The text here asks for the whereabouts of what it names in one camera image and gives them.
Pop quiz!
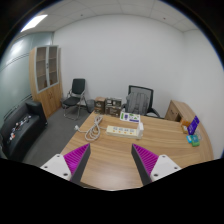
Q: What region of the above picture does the purple card stand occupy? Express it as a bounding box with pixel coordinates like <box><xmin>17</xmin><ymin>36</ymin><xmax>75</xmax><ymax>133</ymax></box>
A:
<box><xmin>187</xmin><ymin>116</ymin><xmax>200</xmax><ymax>135</ymax></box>

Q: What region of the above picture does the white power strip cable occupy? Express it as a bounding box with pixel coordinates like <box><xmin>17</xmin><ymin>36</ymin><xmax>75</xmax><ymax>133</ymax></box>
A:
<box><xmin>73</xmin><ymin>114</ymin><xmax>108</xmax><ymax>142</ymax></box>

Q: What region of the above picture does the orange small box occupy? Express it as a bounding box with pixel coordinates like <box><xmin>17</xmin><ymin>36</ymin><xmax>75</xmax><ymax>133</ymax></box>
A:
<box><xmin>180</xmin><ymin>120</ymin><xmax>190</xmax><ymax>134</ymax></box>

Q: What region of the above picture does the green small box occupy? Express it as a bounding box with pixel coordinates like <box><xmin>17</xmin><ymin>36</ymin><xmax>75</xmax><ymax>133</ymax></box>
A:
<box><xmin>191</xmin><ymin>135</ymin><xmax>200</xmax><ymax>147</ymax></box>

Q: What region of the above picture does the black office chair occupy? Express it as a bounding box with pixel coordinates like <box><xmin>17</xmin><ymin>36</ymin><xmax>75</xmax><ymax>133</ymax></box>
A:
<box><xmin>122</xmin><ymin>85</ymin><xmax>160</xmax><ymax>118</ymax></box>

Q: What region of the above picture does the white charger plug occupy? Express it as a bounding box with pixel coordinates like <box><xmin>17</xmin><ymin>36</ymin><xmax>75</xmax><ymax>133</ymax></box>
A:
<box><xmin>137</xmin><ymin>122</ymin><xmax>144</xmax><ymax>138</ymax></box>

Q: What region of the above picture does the white power strip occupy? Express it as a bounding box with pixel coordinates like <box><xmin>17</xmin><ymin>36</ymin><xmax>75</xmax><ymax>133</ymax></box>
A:
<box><xmin>106</xmin><ymin>125</ymin><xmax>141</xmax><ymax>139</ymax></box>

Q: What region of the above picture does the wooden glass door cabinet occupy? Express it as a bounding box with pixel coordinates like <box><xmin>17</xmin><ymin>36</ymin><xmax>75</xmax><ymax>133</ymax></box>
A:
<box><xmin>29</xmin><ymin>45</ymin><xmax>62</xmax><ymax>118</ymax></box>

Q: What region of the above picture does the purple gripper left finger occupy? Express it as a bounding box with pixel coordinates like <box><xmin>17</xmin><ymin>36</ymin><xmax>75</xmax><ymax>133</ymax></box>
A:
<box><xmin>41</xmin><ymin>144</ymin><xmax>91</xmax><ymax>184</ymax></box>

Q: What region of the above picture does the ceiling light panel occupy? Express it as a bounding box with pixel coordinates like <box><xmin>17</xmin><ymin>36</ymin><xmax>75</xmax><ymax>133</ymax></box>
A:
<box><xmin>21</xmin><ymin>14</ymin><xmax>47</xmax><ymax>32</ymax></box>

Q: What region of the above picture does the blue small box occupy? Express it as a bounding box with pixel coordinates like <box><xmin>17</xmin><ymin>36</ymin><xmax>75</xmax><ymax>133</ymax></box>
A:
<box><xmin>186</xmin><ymin>135</ymin><xmax>192</xmax><ymax>143</ymax></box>

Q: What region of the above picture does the black folding chair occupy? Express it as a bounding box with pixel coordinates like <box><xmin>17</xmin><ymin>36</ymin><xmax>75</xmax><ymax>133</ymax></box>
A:
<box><xmin>62</xmin><ymin>78</ymin><xmax>86</xmax><ymax>120</ymax></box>

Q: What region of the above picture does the grey backpack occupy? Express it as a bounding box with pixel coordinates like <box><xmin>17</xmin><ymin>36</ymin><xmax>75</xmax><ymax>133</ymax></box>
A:
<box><xmin>126</xmin><ymin>92</ymin><xmax>149</xmax><ymax>115</ymax></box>

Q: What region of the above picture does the brown cardboard box left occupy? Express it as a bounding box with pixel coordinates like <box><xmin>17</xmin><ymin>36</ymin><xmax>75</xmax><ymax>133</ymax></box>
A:
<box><xmin>94</xmin><ymin>97</ymin><xmax>106</xmax><ymax>114</ymax></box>

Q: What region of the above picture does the wooden side desk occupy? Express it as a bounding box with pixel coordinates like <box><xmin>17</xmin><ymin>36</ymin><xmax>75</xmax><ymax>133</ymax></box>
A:
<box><xmin>165</xmin><ymin>100</ymin><xmax>195</xmax><ymax>122</ymax></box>

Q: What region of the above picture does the brown cardboard box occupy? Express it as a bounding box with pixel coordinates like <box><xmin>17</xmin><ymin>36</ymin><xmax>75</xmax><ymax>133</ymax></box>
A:
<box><xmin>94</xmin><ymin>97</ymin><xmax>106</xmax><ymax>114</ymax></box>
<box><xmin>105</xmin><ymin>98</ymin><xmax>122</xmax><ymax>117</ymax></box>

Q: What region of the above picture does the white green box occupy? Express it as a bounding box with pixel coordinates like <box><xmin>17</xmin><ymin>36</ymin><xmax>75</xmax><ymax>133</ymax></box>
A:
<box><xmin>120</xmin><ymin>112</ymin><xmax>140</xmax><ymax>123</ymax></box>

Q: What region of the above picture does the black leather sofa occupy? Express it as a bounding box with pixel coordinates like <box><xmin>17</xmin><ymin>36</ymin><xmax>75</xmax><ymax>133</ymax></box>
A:
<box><xmin>0</xmin><ymin>100</ymin><xmax>47</xmax><ymax>162</ymax></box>

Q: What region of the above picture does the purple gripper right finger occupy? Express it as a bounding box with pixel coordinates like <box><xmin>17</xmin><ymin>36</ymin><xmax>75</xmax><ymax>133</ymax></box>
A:
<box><xmin>131</xmin><ymin>144</ymin><xmax>180</xmax><ymax>185</ymax></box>

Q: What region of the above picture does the brown cardboard box right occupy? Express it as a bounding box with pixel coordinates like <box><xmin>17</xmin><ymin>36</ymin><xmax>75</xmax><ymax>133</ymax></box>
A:
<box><xmin>105</xmin><ymin>98</ymin><xmax>122</xmax><ymax>117</ymax></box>

